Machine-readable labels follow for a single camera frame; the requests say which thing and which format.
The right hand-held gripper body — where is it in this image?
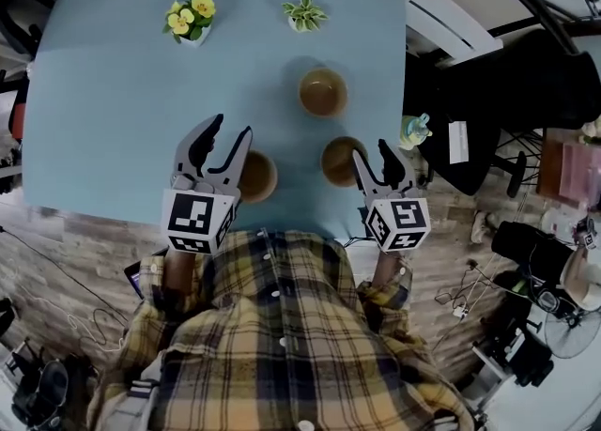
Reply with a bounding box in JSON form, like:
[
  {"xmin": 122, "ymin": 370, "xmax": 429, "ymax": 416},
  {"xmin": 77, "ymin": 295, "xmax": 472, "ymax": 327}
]
[{"xmin": 363, "ymin": 187, "xmax": 432, "ymax": 253}]

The black tripod equipment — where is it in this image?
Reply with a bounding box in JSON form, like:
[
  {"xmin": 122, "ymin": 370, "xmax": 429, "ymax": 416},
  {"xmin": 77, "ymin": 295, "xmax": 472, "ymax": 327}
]
[{"xmin": 485, "ymin": 320, "xmax": 555, "ymax": 388}]

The grey shoulder strap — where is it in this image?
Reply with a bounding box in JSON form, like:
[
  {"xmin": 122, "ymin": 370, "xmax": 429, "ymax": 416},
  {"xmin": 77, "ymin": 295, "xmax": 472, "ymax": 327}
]
[{"xmin": 100, "ymin": 377, "xmax": 163, "ymax": 431}]

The black mesh office chair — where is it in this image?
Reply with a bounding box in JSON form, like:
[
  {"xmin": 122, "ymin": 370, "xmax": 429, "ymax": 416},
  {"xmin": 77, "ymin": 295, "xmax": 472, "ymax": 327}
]
[{"xmin": 403, "ymin": 29, "xmax": 601, "ymax": 195}]

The small green pot plant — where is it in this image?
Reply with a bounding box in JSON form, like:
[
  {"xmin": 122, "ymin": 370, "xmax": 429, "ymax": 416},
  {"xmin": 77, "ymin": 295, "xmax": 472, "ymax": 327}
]
[{"xmin": 280, "ymin": 0, "xmax": 330, "ymax": 35}]

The standing fan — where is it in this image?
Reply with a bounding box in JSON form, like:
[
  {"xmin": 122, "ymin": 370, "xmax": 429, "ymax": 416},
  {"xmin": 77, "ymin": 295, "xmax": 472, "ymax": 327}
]
[{"xmin": 544, "ymin": 297, "xmax": 601, "ymax": 374}]

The white cable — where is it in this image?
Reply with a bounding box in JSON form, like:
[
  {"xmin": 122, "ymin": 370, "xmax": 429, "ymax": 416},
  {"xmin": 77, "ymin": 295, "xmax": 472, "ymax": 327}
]
[{"xmin": 65, "ymin": 314, "xmax": 128, "ymax": 355}]

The black cable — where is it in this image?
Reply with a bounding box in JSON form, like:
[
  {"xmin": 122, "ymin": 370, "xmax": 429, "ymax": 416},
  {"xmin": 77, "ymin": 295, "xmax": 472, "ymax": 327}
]
[{"xmin": 0, "ymin": 226, "xmax": 132, "ymax": 331}]

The black equipment pile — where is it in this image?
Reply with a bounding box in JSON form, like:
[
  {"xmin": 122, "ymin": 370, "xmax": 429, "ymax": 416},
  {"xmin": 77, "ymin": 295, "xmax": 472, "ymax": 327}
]
[{"xmin": 8, "ymin": 353, "xmax": 95, "ymax": 431}]

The white paper sheet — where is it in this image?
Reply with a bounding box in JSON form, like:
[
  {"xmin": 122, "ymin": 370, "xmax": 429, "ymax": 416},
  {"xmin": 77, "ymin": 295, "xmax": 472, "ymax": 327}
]
[{"xmin": 448, "ymin": 119, "xmax": 471, "ymax": 165}]

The pink box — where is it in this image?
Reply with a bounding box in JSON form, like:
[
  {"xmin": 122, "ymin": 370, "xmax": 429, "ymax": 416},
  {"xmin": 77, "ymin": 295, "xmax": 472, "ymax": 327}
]
[{"xmin": 561, "ymin": 142, "xmax": 601, "ymax": 208}]

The brown bowl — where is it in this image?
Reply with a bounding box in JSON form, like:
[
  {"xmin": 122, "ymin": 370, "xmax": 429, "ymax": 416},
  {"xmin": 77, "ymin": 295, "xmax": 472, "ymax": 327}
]
[
  {"xmin": 319, "ymin": 136, "xmax": 370, "ymax": 189},
  {"xmin": 237, "ymin": 149, "xmax": 279, "ymax": 205},
  {"xmin": 298, "ymin": 67, "xmax": 351, "ymax": 119}
]

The person's left forearm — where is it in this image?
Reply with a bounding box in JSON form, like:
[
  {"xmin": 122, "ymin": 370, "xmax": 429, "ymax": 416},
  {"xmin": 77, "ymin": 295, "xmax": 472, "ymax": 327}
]
[{"xmin": 162, "ymin": 248, "xmax": 208, "ymax": 299}]

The colourful toy cup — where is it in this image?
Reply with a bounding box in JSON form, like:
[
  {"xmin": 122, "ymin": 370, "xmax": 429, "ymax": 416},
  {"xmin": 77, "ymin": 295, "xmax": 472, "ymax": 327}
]
[{"xmin": 398, "ymin": 113, "xmax": 433, "ymax": 151}]

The white slatted chair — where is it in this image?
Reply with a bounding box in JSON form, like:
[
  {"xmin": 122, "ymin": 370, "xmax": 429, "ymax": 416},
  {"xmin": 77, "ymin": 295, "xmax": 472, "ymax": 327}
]
[{"xmin": 403, "ymin": 0, "xmax": 504, "ymax": 67}]

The yellow flower pot plant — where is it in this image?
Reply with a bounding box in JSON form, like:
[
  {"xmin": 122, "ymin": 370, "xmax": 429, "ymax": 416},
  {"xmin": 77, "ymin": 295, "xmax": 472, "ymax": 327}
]
[{"xmin": 162, "ymin": 0, "xmax": 218, "ymax": 49}]

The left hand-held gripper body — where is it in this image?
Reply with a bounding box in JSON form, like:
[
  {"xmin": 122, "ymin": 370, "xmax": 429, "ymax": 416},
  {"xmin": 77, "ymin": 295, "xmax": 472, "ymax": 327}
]
[{"xmin": 160, "ymin": 173, "xmax": 242, "ymax": 256}]

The dark laptop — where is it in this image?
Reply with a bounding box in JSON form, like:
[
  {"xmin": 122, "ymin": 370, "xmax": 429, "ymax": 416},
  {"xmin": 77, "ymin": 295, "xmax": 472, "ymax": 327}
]
[{"xmin": 122, "ymin": 259, "xmax": 151, "ymax": 301}]

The person's yellow plaid shirt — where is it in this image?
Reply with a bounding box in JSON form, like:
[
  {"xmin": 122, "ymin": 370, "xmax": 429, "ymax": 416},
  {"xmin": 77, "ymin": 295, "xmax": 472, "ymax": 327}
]
[{"xmin": 86, "ymin": 227, "xmax": 475, "ymax": 431}]

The red and black chair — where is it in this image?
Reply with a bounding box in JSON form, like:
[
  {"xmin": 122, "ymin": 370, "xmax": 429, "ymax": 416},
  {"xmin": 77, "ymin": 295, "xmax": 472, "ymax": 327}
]
[{"xmin": 0, "ymin": 69, "xmax": 32, "ymax": 144}]

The brown side table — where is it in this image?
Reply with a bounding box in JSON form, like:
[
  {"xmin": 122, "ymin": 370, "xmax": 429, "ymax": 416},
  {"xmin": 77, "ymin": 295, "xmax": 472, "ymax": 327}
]
[{"xmin": 534, "ymin": 128, "xmax": 601, "ymax": 209}]

